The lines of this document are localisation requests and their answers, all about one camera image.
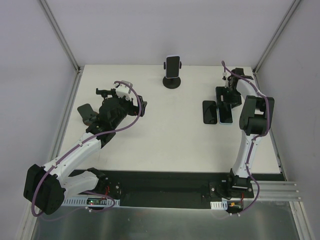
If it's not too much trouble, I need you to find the blue case smartphone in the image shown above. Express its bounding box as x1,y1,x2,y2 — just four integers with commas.
218,107,233,125

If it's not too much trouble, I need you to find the black round base phone stand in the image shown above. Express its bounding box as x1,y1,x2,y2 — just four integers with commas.
95,88,117,99

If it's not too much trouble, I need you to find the black smartphone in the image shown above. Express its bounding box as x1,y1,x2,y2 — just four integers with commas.
202,100,218,125

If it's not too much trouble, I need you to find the wooden base phone stand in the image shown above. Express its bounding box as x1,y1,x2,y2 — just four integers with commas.
77,103,98,126

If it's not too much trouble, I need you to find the lilac case smartphone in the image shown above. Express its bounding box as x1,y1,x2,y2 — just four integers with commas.
165,55,181,79

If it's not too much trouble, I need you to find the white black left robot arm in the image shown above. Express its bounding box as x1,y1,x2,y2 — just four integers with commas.
23,90,148,217

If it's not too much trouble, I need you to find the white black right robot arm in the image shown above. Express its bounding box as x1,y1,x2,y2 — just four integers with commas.
215,67,275,198

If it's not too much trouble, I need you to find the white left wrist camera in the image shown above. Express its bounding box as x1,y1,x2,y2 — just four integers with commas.
113,81,133,101

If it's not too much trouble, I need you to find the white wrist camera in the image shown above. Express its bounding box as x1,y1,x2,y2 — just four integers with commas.
222,72,231,81
113,81,133,101

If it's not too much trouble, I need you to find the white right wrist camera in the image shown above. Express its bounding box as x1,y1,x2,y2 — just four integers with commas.
222,72,231,81

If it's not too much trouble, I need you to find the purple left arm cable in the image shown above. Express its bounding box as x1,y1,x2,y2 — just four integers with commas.
31,80,146,217

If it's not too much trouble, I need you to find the left white cable duct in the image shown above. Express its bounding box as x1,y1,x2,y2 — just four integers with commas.
62,196,120,208

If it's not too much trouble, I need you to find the white cable duct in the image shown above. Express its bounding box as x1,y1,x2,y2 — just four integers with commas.
210,199,243,211
62,196,120,208

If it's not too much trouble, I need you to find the right aluminium frame rail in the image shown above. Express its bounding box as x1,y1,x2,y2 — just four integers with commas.
251,0,305,201

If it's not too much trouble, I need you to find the aluminium frame rail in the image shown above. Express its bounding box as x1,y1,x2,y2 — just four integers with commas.
251,0,305,201
16,0,84,240

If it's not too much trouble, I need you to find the right white cable duct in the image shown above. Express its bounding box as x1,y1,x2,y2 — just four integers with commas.
210,199,243,211

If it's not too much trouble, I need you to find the left aluminium frame rail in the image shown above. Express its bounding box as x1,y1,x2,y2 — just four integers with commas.
16,0,84,240

